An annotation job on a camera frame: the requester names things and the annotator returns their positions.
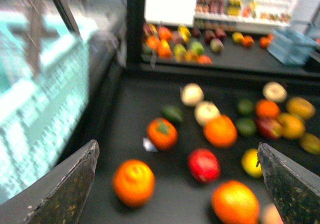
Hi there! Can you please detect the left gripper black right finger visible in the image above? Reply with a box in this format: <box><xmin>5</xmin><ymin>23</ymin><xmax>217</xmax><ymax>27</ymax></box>
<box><xmin>257</xmin><ymin>142</ymin><xmax>320</xmax><ymax>224</ymax></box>

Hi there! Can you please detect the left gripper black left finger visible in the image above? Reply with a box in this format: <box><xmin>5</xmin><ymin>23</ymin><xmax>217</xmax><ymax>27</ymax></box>
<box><xmin>0</xmin><ymin>140</ymin><xmax>100</xmax><ymax>224</ymax></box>

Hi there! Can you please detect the yellow lemon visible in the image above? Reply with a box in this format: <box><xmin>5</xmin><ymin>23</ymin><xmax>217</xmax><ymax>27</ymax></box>
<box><xmin>241</xmin><ymin>148</ymin><xmax>263</xmax><ymax>178</ymax></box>

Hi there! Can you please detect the small blue basket far shelf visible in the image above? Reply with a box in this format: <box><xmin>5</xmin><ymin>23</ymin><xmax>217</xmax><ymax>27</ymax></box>
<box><xmin>267</xmin><ymin>20</ymin><xmax>320</xmax><ymax>67</ymax></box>

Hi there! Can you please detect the far white retail shelf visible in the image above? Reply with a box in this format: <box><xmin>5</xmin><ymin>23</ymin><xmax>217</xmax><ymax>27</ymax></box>
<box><xmin>193</xmin><ymin>0</ymin><xmax>298</xmax><ymax>34</ymax></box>

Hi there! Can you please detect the pink peach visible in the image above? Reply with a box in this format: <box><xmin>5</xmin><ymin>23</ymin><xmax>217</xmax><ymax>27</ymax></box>
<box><xmin>260</xmin><ymin>203</ymin><xmax>284</xmax><ymax>224</ymax></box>

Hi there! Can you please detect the brown kiwi rear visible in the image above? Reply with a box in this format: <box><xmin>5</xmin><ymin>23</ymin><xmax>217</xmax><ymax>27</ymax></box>
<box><xmin>299</xmin><ymin>133</ymin><xmax>320</xmax><ymax>155</ymax></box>

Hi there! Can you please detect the yellow orange fruit centre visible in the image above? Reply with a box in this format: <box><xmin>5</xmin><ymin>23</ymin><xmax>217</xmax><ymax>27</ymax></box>
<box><xmin>277</xmin><ymin>112</ymin><xmax>306</xmax><ymax>140</ymax></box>

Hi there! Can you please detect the orange mango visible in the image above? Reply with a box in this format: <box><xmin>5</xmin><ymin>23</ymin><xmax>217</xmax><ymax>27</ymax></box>
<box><xmin>211</xmin><ymin>180</ymin><xmax>260</xmax><ymax>224</ymax></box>

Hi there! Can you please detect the red apple centre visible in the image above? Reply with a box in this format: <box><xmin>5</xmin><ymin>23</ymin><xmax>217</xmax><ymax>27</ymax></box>
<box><xmin>255</xmin><ymin>117</ymin><xmax>283</xmax><ymax>140</ymax></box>

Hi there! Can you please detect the orange fruit front left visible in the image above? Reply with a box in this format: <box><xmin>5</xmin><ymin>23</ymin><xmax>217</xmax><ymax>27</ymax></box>
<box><xmin>112</xmin><ymin>159</ymin><xmax>156</xmax><ymax>209</ymax></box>

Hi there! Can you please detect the green avocado front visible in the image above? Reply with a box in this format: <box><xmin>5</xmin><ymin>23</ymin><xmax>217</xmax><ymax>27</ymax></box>
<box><xmin>235</xmin><ymin>118</ymin><xmax>257</xmax><ymax>137</ymax></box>

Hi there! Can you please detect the green avocado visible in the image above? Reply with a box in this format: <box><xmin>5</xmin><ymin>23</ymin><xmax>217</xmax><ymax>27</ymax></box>
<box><xmin>237</xmin><ymin>98</ymin><xmax>255</xmax><ymax>116</ymax></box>
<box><xmin>235</xmin><ymin>118</ymin><xmax>257</xmax><ymax>137</ymax></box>

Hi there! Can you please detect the golden round pear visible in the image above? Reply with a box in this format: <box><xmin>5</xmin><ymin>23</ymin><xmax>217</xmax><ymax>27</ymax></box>
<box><xmin>286</xmin><ymin>97</ymin><xmax>316</xmax><ymax>120</ymax></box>

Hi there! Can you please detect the small tangerine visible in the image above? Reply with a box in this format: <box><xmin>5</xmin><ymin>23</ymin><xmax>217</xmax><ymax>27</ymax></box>
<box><xmin>255</xmin><ymin>99</ymin><xmax>281</xmax><ymax>118</ymax></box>

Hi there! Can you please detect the large orange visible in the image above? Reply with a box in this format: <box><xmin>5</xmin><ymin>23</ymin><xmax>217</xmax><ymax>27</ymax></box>
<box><xmin>203</xmin><ymin>114</ymin><xmax>238</xmax><ymax>149</ymax></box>

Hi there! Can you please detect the red pomegranate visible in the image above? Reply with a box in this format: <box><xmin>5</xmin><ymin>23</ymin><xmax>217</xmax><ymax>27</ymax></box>
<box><xmin>187</xmin><ymin>148</ymin><xmax>221</xmax><ymax>184</ymax></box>

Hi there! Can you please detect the green avocado rear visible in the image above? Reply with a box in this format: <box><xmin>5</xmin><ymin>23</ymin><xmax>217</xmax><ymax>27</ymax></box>
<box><xmin>237</xmin><ymin>98</ymin><xmax>255</xmax><ymax>116</ymax></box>

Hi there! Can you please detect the white pear with stem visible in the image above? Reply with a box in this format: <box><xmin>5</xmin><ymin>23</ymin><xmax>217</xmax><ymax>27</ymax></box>
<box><xmin>262</xmin><ymin>81</ymin><xmax>288</xmax><ymax>103</ymax></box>

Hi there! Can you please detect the orange persimmon with green calyx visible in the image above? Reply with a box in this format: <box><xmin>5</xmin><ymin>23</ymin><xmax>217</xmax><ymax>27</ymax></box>
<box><xmin>146</xmin><ymin>117</ymin><xmax>178</xmax><ymax>151</ymax></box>

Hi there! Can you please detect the dark green lime far left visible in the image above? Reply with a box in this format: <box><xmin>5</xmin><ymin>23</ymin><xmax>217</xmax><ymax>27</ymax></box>
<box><xmin>161</xmin><ymin>105</ymin><xmax>184</xmax><ymax>124</ymax></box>

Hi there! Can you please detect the black shelf upright post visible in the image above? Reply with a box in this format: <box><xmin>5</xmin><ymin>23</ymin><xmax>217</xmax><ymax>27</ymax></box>
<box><xmin>126</xmin><ymin>0</ymin><xmax>145</xmax><ymax>69</ymax></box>

